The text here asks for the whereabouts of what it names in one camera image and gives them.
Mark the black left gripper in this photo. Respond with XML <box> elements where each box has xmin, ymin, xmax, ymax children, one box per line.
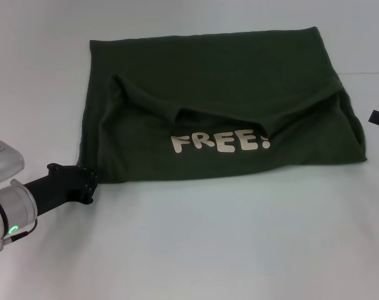
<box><xmin>22</xmin><ymin>162</ymin><xmax>99</xmax><ymax>216</ymax></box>

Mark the left arm cable with connector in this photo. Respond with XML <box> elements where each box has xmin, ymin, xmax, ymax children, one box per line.
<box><xmin>0</xmin><ymin>218</ymin><xmax>39</xmax><ymax>253</ymax></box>

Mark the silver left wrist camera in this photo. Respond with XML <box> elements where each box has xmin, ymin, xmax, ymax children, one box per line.
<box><xmin>0</xmin><ymin>133</ymin><xmax>25</xmax><ymax>188</ymax></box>

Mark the dark green shirt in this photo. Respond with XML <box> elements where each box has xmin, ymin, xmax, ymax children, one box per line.
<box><xmin>76</xmin><ymin>27</ymin><xmax>369</xmax><ymax>186</ymax></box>

